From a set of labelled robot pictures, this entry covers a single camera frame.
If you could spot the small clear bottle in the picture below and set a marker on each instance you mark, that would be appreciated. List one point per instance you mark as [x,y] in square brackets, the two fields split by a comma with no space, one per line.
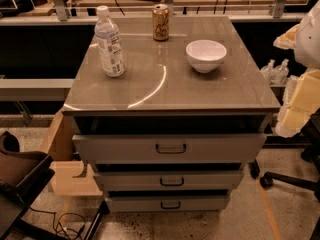
[267,71]
[280,72]

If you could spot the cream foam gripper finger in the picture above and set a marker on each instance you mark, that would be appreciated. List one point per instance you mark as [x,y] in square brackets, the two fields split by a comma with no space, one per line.
[301,98]

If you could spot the small clear bottle right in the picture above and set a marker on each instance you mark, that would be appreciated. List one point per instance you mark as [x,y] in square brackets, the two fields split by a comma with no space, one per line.
[280,72]

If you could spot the grey drawer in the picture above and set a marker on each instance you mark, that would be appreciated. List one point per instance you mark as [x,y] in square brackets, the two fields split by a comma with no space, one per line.
[167,203]
[168,180]
[168,149]

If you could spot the grey drawer cabinet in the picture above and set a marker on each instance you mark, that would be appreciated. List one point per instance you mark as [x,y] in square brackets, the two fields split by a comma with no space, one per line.
[160,93]

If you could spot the top grey drawer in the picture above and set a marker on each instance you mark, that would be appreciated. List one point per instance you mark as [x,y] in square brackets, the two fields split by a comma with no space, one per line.
[168,149]

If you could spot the black chair wheel base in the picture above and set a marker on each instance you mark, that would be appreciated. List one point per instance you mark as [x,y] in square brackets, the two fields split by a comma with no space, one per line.
[288,179]

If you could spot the bottom grey drawer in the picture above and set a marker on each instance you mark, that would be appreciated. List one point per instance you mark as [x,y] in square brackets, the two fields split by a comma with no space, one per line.
[167,203]

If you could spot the brown office chair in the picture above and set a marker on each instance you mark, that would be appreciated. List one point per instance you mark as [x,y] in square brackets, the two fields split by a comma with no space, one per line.
[23,175]

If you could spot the small clear bottle left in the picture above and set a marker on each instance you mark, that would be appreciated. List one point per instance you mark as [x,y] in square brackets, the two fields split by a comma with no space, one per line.
[267,71]

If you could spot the clear plastic water bottle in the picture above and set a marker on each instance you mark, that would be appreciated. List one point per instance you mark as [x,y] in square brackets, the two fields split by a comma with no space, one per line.
[109,43]

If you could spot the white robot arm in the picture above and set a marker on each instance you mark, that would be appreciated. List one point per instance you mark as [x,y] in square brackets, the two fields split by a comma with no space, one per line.
[312,19]

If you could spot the cardboard box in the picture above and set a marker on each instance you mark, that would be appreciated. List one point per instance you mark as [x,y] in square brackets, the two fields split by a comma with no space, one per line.
[59,145]

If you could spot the gold soda can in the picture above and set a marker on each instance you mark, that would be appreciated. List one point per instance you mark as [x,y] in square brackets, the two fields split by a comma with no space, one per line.
[160,21]

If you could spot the white ceramic bowl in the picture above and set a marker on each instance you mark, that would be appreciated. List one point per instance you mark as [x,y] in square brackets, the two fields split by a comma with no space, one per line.
[205,55]

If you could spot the middle grey drawer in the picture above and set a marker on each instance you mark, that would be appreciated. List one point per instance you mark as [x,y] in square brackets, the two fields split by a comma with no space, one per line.
[168,180]

